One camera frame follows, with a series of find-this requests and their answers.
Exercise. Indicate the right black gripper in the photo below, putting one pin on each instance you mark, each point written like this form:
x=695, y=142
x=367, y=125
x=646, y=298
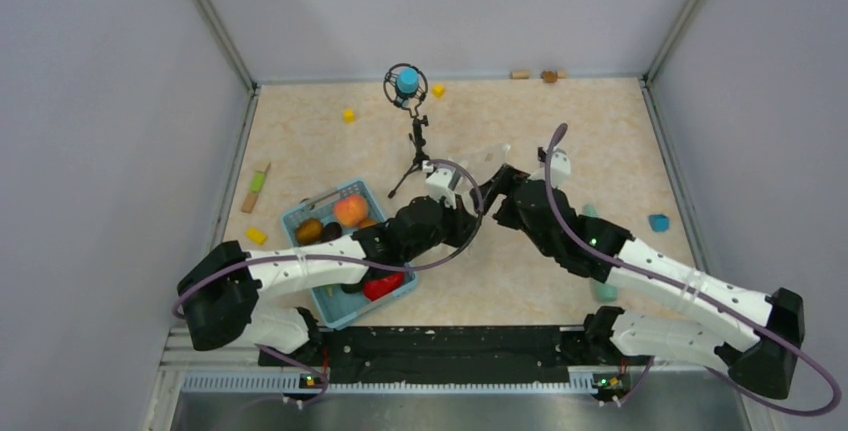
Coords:
x=503, y=182

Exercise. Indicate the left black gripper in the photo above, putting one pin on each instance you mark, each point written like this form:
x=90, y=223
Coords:
x=463, y=223

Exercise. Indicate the clear polka dot zip bag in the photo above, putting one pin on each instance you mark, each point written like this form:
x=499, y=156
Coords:
x=482, y=162

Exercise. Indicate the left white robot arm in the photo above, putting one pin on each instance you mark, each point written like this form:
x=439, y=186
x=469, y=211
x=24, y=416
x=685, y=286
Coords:
x=219, y=298

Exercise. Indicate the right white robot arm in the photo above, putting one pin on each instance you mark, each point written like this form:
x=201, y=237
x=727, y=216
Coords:
x=720, y=326

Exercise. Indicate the teal plastic bottle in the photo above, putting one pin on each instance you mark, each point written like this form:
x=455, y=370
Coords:
x=603, y=293

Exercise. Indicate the orange toy peach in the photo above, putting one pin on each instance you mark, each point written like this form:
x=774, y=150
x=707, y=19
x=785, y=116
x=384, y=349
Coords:
x=351, y=210

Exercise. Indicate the blue toy block right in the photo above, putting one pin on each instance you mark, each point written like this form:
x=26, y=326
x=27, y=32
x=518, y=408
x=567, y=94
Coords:
x=659, y=222

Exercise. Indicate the red toy bell pepper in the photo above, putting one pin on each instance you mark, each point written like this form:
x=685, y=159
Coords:
x=378, y=288

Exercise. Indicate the dark plum toy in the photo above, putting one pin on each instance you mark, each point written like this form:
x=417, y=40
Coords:
x=331, y=231

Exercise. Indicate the brown toy kiwi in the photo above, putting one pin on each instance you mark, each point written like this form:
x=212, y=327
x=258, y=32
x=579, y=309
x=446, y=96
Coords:
x=309, y=231

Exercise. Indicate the green and wood toy block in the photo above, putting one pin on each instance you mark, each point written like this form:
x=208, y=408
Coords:
x=258, y=178

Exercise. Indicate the yellow block front left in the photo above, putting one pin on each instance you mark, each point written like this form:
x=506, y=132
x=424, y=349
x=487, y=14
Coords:
x=256, y=235

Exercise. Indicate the brown wooden piece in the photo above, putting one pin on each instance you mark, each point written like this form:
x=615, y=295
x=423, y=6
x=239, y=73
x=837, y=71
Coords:
x=549, y=76

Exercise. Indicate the wooden cork piece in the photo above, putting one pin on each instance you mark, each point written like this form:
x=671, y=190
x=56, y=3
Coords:
x=520, y=74

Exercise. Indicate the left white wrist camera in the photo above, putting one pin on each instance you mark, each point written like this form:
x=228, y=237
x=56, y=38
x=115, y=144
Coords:
x=441, y=183

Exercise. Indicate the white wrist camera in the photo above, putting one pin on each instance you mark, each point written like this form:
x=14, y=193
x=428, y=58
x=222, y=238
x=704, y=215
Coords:
x=441, y=183
x=560, y=167

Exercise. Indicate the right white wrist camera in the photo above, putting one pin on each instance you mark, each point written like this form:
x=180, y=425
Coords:
x=560, y=167

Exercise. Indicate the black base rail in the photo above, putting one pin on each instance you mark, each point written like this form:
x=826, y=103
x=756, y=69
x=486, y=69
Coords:
x=457, y=355

